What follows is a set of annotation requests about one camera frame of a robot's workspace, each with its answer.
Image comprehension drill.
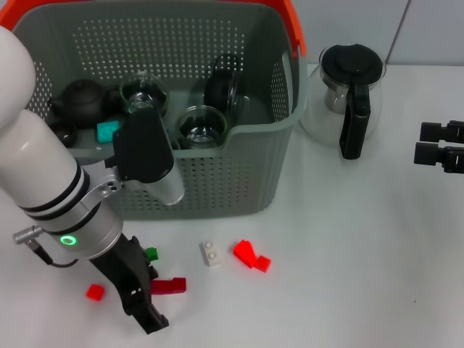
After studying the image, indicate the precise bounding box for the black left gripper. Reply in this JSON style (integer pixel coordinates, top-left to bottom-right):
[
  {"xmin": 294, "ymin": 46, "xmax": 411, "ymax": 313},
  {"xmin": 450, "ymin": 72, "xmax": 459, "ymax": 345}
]
[{"xmin": 88, "ymin": 234, "xmax": 170, "ymax": 336}]

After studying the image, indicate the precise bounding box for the dark red long brick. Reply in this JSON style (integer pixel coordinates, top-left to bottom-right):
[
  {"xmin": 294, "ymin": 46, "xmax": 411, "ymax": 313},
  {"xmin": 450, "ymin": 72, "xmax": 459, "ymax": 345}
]
[{"xmin": 150, "ymin": 277, "xmax": 187, "ymax": 296}]

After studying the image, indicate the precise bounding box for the teal square plate brick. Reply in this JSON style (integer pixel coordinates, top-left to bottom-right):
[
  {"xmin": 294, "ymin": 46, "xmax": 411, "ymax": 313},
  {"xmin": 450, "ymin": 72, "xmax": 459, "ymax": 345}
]
[{"xmin": 96, "ymin": 121, "xmax": 121, "ymax": 144}]

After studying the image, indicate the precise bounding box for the glass teacup with black holder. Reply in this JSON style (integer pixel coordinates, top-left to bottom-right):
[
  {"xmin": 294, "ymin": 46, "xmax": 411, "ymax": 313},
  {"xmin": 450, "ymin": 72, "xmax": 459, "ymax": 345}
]
[
  {"xmin": 119, "ymin": 71, "xmax": 170, "ymax": 117},
  {"xmin": 175, "ymin": 104, "xmax": 230, "ymax": 151},
  {"xmin": 204, "ymin": 54, "xmax": 271, "ymax": 123}
]

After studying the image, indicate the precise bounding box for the grey perforated storage bin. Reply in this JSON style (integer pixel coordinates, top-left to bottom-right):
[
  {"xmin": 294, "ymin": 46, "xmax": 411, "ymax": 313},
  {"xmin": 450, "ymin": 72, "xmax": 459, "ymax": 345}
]
[{"xmin": 12, "ymin": 1, "xmax": 305, "ymax": 222}]

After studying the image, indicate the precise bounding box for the dark clay small teacup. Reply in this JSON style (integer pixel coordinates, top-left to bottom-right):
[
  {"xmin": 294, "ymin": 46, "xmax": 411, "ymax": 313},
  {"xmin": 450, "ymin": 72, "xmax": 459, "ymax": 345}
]
[{"xmin": 49, "ymin": 122, "xmax": 79, "ymax": 149}]

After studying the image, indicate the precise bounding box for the small red brick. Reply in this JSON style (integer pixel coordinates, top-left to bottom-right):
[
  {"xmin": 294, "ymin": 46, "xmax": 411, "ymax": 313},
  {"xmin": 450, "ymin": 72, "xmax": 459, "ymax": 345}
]
[
  {"xmin": 253, "ymin": 254, "xmax": 273, "ymax": 273},
  {"xmin": 86, "ymin": 283, "xmax": 106, "ymax": 302}
]

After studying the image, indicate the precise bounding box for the white two-stud brick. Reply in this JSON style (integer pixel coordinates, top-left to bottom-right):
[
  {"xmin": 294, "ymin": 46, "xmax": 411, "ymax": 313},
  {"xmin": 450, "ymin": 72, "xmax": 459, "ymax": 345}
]
[{"xmin": 199, "ymin": 239, "xmax": 224, "ymax": 269}]

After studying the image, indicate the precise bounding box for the glass pot with black lid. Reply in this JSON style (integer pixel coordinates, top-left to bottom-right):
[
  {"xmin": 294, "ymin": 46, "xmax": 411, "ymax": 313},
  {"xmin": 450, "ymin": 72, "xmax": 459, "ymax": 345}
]
[{"xmin": 299, "ymin": 43, "xmax": 387, "ymax": 160}]

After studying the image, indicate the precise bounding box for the red sloped brick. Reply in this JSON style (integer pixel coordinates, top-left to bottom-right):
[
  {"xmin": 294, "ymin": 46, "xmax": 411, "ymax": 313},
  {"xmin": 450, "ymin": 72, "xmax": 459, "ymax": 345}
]
[{"xmin": 233, "ymin": 239, "xmax": 260, "ymax": 269}]

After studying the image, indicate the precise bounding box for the dark clay teapot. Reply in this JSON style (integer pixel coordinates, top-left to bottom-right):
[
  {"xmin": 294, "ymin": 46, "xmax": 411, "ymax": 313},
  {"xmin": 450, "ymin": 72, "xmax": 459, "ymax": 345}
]
[{"xmin": 48, "ymin": 78, "xmax": 121, "ymax": 130}]

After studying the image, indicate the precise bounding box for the left arm cable with plug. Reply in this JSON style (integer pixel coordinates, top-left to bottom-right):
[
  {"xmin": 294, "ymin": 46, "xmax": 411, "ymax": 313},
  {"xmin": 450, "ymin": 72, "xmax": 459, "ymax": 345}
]
[{"xmin": 12, "ymin": 224, "xmax": 80, "ymax": 269}]

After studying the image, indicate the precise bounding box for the left wrist camera housing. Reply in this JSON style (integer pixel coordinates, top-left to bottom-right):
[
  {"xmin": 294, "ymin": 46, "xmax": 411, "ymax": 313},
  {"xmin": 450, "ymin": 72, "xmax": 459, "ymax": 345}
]
[{"xmin": 110, "ymin": 109, "xmax": 186, "ymax": 207}]

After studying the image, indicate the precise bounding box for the orange bin handle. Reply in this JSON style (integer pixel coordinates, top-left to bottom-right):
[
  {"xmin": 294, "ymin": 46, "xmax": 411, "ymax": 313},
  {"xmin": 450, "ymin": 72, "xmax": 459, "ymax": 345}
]
[{"xmin": 0, "ymin": 0, "xmax": 308, "ymax": 59}]

